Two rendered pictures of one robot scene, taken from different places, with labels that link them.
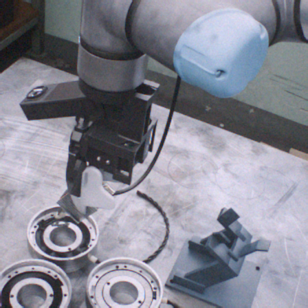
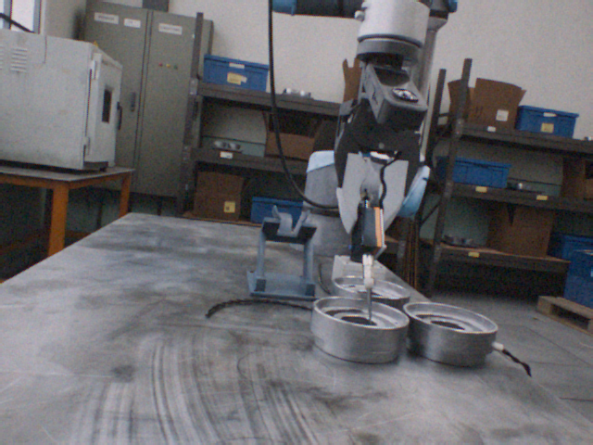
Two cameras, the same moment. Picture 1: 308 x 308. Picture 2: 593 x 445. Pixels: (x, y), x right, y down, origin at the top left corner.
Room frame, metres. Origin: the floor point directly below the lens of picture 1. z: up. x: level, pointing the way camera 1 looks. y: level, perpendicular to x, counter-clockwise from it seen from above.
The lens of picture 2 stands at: (0.81, 0.57, 0.99)
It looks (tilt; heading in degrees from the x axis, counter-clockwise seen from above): 7 degrees down; 246
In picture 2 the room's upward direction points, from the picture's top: 8 degrees clockwise
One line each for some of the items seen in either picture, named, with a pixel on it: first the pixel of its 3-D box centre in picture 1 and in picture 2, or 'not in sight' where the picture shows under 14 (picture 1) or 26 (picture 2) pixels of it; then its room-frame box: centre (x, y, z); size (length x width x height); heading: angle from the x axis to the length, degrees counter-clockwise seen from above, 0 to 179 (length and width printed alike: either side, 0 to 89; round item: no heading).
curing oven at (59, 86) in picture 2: not in sight; (58, 108); (0.95, -2.51, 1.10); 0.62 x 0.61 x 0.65; 74
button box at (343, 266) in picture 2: not in sight; (357, 273); (0.38, -0.13, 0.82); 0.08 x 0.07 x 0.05; 74
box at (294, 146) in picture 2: not in sight; (288, 137); (-0.77, -3.38, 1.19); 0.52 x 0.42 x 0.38; 164
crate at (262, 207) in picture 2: not in sight; (281, 211); (-0.78, -3.39, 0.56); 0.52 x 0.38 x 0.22; 161
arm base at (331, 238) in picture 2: not in sight; (324, 229); (0.29, -0.45, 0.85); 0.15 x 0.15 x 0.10
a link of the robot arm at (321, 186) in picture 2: not in sight; (334, 179); (0.28, -0.45, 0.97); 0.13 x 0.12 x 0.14; 143
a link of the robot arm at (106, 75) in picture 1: (114, 58); (388, 30); (0.51, 0.06, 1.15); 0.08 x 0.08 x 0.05
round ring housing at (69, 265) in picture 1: (62, 240); (358, 328); (0.52, 0.11, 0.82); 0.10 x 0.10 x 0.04
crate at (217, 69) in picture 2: not in sight; (234, 77); (-0.29, -3.53, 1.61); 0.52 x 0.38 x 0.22; 167
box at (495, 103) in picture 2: not in sight; (482, 106); (-2.35, -2.93, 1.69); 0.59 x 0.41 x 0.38; 169
